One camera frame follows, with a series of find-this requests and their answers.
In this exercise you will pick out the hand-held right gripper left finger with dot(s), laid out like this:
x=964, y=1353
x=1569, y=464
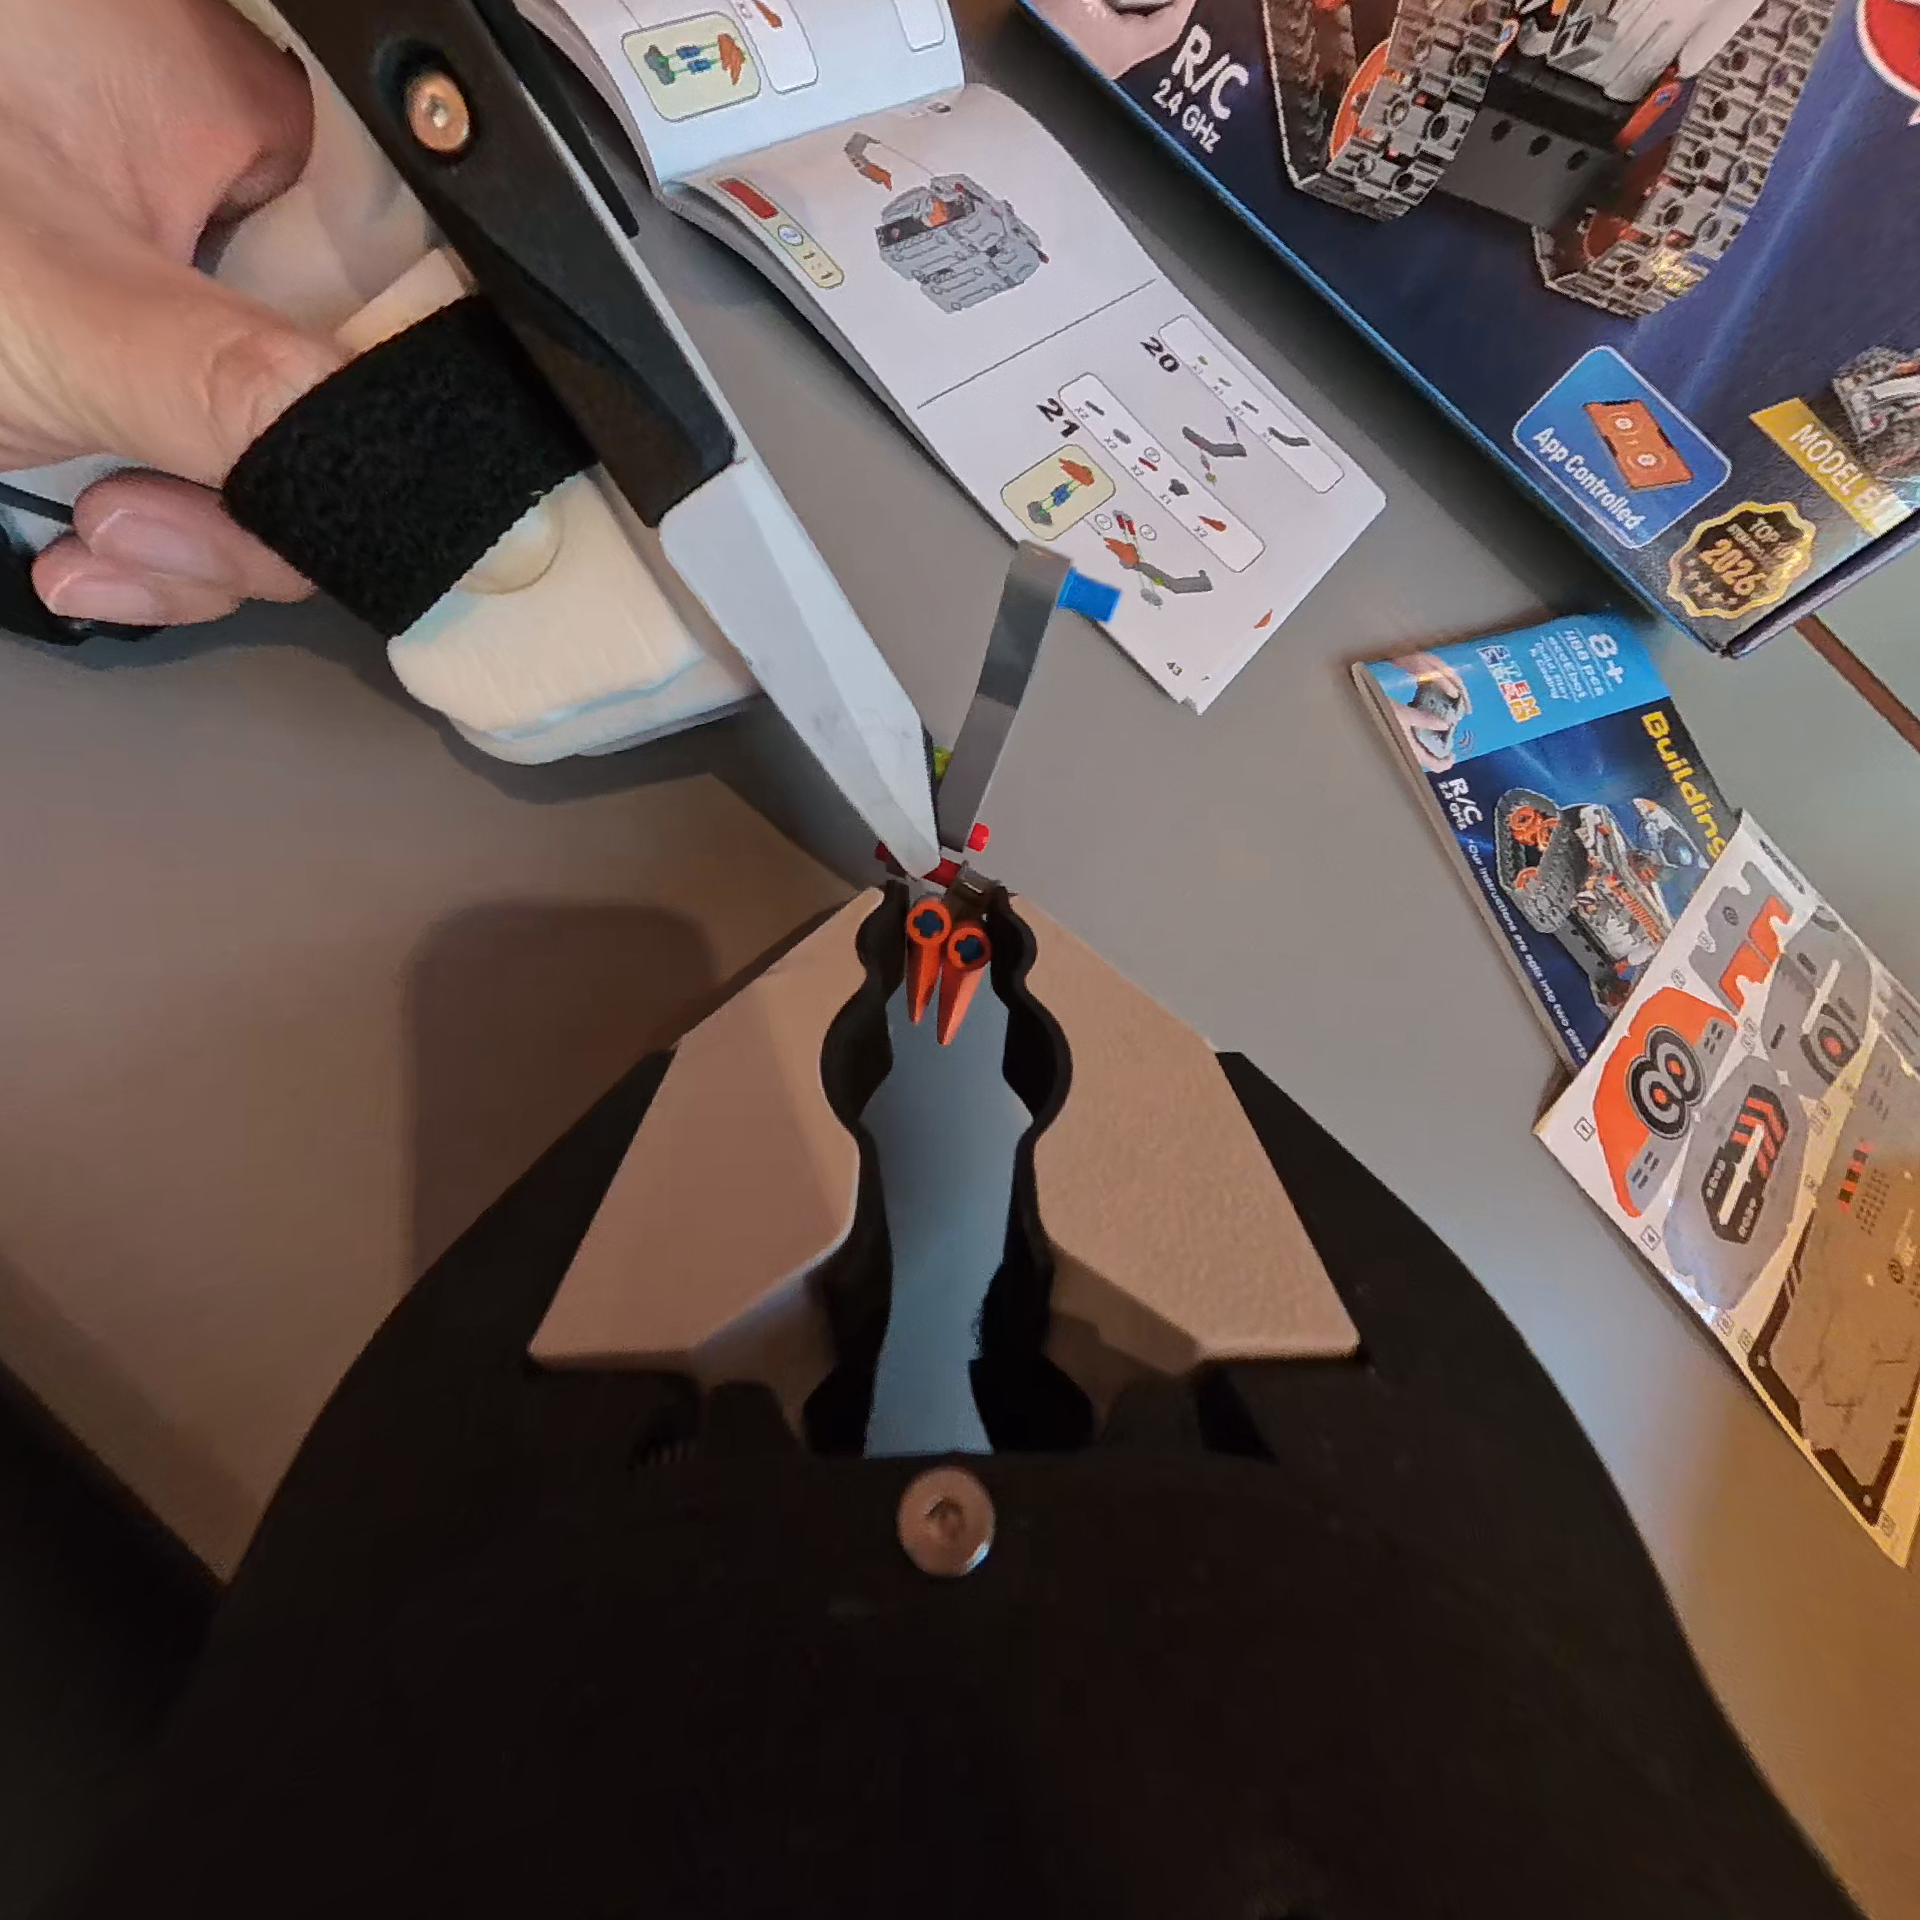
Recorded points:
x=708, y=1215

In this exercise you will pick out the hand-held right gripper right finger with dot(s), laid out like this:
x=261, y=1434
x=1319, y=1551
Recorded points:
x=1188, y=1215

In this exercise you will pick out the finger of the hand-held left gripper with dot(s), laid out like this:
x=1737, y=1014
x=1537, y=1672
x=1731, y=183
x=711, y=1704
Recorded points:
x=810, y=661

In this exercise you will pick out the grey angled toy beam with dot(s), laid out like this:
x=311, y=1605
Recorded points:
x=996, y=705

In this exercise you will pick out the grey desk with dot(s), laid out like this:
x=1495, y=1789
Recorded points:
x=226, y=899

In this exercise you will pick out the person's left hand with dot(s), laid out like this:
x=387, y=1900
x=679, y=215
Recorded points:
x=107, y=226

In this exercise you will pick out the open white instruction booklet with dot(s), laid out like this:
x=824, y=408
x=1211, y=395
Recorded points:
x=1019, y=303

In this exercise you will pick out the blue cover instruction booklet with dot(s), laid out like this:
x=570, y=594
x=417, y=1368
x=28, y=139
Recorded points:
x=1547, y=780

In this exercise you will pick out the orange grey sticker sheet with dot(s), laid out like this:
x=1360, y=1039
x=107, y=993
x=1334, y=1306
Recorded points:
x=1771, y=1198

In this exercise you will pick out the blue robot kit box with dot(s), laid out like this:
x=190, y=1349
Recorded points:
x=1500, y=303

